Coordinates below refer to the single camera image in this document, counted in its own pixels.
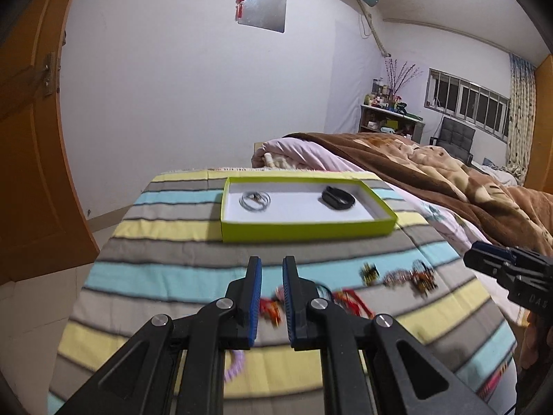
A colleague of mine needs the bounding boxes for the purple spiral hair tie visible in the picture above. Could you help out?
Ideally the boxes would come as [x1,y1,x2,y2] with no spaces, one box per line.
[223,349,247,383]

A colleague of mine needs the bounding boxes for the red orange knotted bracelet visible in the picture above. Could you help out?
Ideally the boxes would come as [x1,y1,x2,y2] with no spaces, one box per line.
[257,296,284,327]

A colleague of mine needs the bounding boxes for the red cord bracelet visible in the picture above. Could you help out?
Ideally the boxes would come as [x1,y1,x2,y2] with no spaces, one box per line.
[332,288,376,320]

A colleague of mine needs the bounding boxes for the orange brown flower hair tie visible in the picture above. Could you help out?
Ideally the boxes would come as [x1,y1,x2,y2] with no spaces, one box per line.
[407,259,440,298]

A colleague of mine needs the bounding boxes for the small gold black charm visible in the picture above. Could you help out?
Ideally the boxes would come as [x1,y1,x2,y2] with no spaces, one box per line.
[360,263,379,287]

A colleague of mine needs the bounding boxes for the pink beaded bracelet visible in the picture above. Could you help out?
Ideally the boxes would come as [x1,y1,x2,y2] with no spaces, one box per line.
[381,268,412,290]

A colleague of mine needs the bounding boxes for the grey elastic hair tie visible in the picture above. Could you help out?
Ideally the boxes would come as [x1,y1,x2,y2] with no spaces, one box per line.
[238,189,273,213]

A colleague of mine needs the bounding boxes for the black wristband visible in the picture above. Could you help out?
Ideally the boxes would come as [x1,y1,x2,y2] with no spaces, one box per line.
[321,185,356,211]

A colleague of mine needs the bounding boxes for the brown plush blanket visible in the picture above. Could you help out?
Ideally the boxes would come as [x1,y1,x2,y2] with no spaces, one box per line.
[292,133,552,257]

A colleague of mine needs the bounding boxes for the striped bed sheet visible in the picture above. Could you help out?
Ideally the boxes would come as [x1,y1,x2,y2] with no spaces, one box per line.
[46,168,519,415]

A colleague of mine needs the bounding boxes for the floral curtain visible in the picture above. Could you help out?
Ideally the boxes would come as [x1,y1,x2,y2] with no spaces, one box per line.
[506,54,536,185]

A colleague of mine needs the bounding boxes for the lime green cardboard tray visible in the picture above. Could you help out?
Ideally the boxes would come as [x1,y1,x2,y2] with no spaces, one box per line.
[220,176,399,243]

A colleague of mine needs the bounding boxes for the black office chair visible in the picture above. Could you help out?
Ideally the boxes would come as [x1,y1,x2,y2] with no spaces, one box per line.
[429,117,475,165]

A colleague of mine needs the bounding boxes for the barred window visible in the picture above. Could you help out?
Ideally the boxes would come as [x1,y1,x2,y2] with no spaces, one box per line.
[424,68,510,141]

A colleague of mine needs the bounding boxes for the cluttered wooden shelf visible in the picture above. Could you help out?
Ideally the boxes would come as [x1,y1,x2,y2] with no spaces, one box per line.
[358,79,424,142]

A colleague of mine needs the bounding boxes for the pink blossom branches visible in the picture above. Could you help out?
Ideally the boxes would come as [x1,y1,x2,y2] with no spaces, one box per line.
[384,57,422,99]

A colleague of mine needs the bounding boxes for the orange wooden door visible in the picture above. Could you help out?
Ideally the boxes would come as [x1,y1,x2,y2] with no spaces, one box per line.
[1,0,99,283]

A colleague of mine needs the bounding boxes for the white air conditioner pipe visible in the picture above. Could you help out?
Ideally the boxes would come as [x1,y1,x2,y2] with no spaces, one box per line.
[356,0,391,58]

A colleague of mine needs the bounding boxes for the metal door latch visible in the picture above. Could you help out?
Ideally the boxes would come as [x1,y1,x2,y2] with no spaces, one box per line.
[28,52,59,98]

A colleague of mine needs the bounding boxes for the silver wall mirror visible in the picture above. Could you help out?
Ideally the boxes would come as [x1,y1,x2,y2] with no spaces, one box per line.
[236,0,287,34]

